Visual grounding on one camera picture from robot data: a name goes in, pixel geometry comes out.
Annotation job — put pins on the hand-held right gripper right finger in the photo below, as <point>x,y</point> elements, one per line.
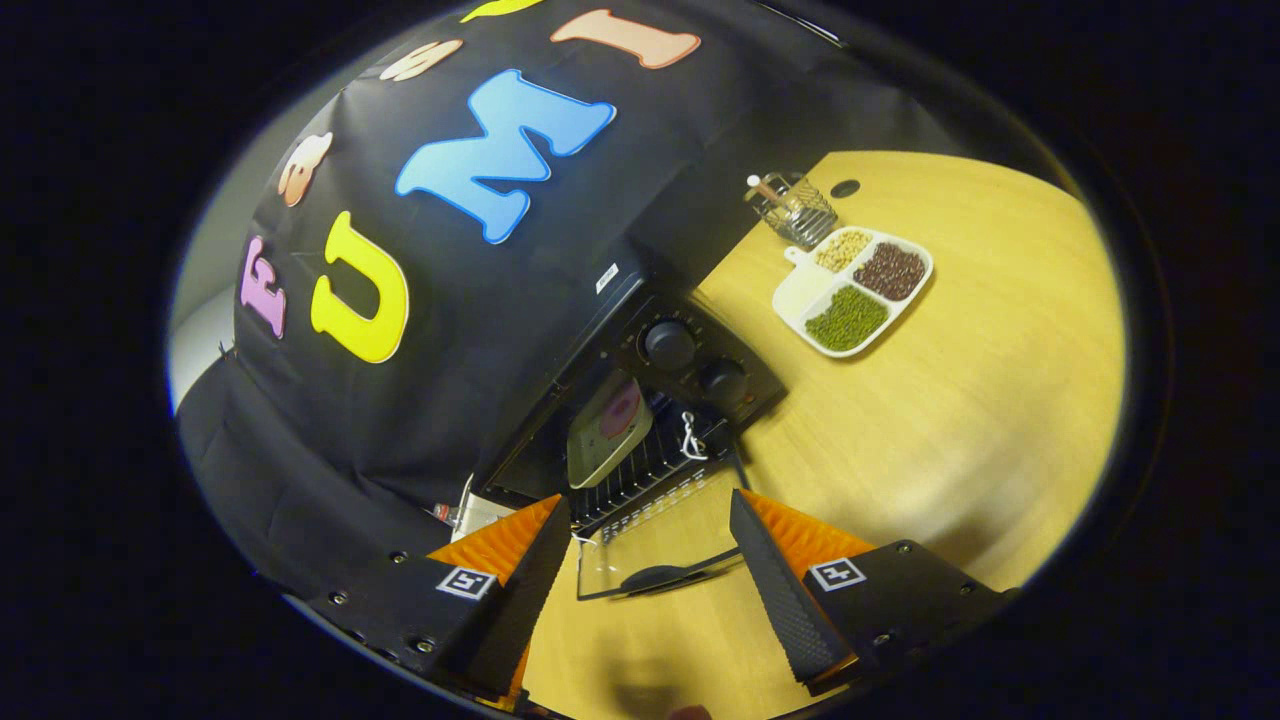
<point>775,595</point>

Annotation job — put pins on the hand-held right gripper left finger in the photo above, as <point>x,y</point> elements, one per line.
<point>520,605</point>

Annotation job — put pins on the cream square plate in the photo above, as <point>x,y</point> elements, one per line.
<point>600,450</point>

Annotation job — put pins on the pink ham slice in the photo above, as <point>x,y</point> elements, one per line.
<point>620,410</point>

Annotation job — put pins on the black electric oven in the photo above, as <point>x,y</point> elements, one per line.
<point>690,360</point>

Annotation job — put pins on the white toaster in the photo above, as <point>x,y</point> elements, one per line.
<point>485,515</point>

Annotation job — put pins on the clear bottle with red label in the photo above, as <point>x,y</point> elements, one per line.
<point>443,512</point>

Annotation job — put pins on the black backdrop cloth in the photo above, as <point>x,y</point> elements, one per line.
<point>450,400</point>

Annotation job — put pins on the green mung beans pile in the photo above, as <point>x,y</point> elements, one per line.
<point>846,318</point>

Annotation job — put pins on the white divided dish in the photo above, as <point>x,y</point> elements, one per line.
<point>800,295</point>

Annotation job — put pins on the red beans pile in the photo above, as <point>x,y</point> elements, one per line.
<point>890,271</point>

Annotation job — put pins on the yellow soybeans pile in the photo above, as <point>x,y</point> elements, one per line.
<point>843,250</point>

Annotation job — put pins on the metal mesh utensil holder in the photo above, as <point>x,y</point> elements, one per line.
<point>800,215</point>

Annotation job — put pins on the black table grommet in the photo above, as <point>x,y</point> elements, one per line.
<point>845,188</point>

